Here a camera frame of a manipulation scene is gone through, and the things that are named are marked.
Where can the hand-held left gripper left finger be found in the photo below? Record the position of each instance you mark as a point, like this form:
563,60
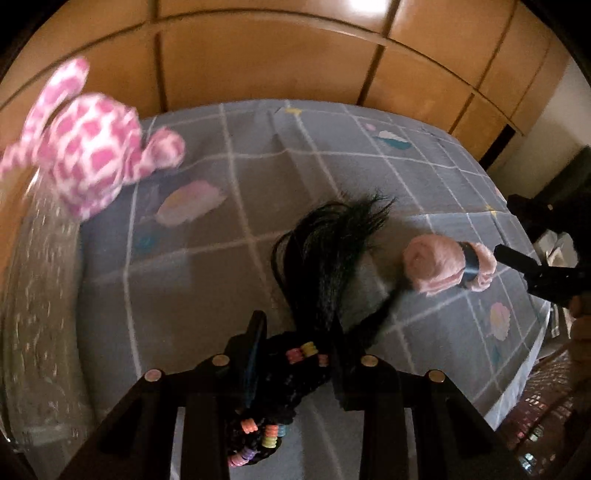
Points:
251,364

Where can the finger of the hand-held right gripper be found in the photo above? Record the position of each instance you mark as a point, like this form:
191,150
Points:
515,258

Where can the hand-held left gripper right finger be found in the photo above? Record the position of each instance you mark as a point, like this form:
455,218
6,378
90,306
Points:
339,364

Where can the pink fuzzy sock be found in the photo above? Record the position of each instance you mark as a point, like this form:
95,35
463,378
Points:
429,263

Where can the black wig with coloured beads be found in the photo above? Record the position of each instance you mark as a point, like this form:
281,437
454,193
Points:
318,258

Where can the dark furniture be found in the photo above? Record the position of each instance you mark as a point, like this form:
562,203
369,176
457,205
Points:
554,207

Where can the grey checked bed sheet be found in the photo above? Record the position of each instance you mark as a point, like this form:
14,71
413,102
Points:
258,194

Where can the silver embossed tissue box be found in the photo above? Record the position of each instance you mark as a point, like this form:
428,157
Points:
41,300

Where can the pink spotted giraffe plush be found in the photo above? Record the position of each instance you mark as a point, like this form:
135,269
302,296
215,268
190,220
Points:
92,152

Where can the wooden wardrobe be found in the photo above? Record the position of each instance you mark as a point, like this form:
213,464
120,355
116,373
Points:
277,60

